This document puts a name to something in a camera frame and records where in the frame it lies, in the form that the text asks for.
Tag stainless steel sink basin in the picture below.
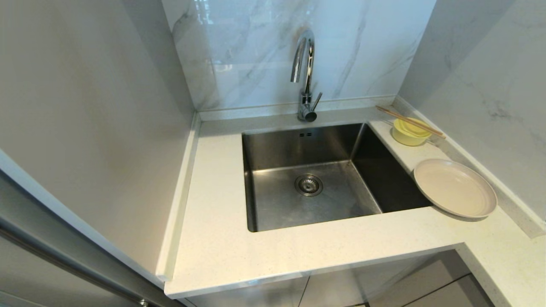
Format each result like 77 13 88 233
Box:
241 122 434 233

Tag round metal drain strainer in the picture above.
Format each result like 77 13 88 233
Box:
294 174 324 197

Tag chrome gooseneck faucet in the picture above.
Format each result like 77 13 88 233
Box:
290 29 323 123

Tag small yellow bowl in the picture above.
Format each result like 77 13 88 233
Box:
392 117 434 147

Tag wooden chopstick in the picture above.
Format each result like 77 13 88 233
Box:
376 105 447 137
375 107 446 139

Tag glossy grey narrow cabinet door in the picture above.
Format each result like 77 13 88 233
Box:
187 276 311 307

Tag glossy grey wide cabinet door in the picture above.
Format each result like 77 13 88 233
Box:
299 251 472 307

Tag round beige plate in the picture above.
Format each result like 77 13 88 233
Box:
413 159 498 219

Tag glossy grey corner cabinet door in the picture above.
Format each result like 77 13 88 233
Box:
403 274 496 307

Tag grey tall cabinet door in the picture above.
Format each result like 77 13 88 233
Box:
0 171 185 307

